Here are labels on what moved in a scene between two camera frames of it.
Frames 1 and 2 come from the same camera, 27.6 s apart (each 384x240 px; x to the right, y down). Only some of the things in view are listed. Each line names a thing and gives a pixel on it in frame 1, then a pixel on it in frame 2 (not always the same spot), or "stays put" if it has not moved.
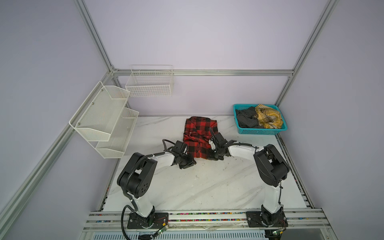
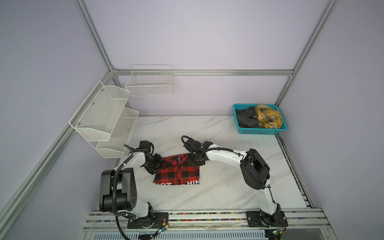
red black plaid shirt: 196,136 to 177,170
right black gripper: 210,157 to 190,163
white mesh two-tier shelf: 106,121 stays put
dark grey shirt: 247,117 stays put
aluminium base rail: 304,225 stays put
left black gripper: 190,163 to 159,160
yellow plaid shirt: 268,117 stays put
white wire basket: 150,80 stays put
